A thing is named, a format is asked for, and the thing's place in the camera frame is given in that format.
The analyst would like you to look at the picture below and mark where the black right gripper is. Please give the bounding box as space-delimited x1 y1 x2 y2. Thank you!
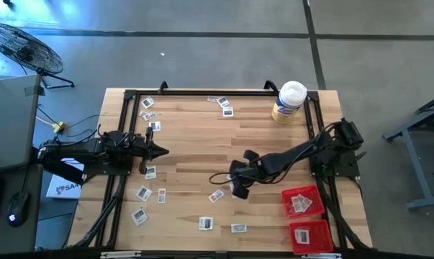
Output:
230 149 261 201

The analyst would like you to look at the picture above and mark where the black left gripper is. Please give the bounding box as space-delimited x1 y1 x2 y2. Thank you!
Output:
130 127 170 176

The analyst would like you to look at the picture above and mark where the red plastic mesh basket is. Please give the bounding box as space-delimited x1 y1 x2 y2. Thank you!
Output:
288 219 334 255
281 185 326 220

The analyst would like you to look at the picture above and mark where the Lysol disinfecting wipes canister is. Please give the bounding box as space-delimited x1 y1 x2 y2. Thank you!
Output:
271 80 308 125

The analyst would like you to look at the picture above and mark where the black diagonal support bar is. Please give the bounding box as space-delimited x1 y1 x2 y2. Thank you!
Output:
40 160 87 186

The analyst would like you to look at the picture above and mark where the white printed cardboard box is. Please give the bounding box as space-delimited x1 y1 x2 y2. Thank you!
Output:
45 158 85 200

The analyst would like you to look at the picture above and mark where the grey tape strip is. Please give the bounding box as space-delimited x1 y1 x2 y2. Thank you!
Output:
24 85 45 97

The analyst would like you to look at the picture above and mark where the black computer mouse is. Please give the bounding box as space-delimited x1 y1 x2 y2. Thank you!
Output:
6 190 31 227

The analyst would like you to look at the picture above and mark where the black floor fan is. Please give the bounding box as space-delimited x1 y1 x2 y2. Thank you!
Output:
0 22 76 90

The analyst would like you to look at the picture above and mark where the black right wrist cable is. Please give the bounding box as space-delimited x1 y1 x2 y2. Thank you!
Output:
209 171 239 186

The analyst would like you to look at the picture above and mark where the black aluminium table frame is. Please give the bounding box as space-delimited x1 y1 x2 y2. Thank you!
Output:
72 80 374 251

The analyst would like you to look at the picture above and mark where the white metal bracket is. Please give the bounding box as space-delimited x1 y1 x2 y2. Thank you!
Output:
301 253 343 259
100 251 143 259

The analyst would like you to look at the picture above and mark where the blue-grey metal cart frame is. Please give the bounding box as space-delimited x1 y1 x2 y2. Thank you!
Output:
381 91 434 212

